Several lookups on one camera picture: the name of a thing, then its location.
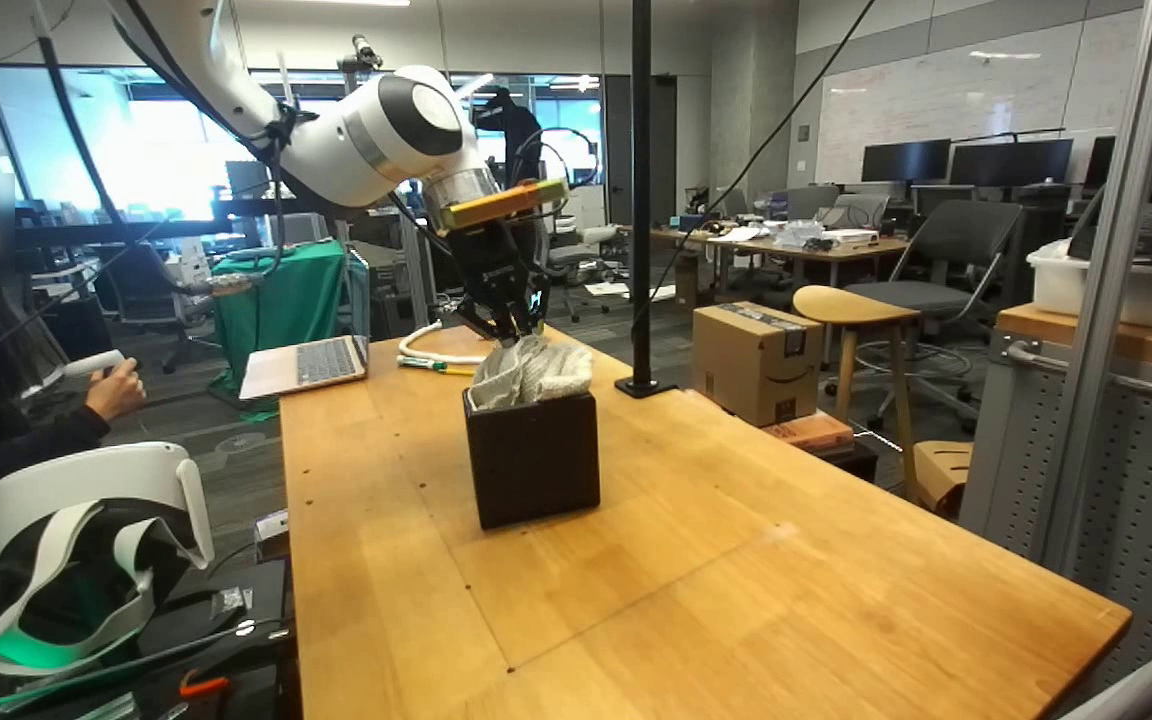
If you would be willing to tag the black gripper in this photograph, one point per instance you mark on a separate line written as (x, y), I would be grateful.
(503, 275)

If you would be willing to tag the white towel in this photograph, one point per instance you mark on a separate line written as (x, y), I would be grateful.
(525, 374)

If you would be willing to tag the black perforated basket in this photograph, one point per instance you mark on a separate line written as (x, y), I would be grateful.
(532, 460)

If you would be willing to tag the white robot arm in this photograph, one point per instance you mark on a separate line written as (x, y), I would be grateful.
(390, 131)

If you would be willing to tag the operator hand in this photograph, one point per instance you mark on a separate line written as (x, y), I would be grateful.
(119, 388)

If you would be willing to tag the black vertical pole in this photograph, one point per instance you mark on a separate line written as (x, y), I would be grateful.
(642, 377)

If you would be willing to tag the green cloth covered chair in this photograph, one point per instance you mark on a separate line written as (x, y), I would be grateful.
(278, 296)

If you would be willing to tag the silver laptop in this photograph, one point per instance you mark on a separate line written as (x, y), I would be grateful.
(307, 366)

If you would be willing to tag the cardboard box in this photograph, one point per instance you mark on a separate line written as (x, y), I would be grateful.
(756, 360)

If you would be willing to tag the wooden office desk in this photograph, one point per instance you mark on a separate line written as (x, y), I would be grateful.
(830, 259)

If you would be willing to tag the wooden stool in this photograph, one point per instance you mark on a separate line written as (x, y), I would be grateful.
(856, 319)

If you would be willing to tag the white VR controller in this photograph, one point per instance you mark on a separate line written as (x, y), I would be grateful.
(75, 369)

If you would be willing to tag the black office chair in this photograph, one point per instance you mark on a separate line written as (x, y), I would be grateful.
(944, 279)

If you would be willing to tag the black computer monitor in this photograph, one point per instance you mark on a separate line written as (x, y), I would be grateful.
(995, 164)

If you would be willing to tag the white VR headset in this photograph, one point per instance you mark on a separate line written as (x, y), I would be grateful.
(48, 509)

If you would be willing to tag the wrist camera with orange mount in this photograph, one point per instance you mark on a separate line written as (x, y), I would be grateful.
(503, 207)

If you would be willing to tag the aluminium frame post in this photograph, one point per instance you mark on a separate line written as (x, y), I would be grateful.
(1095, 352)

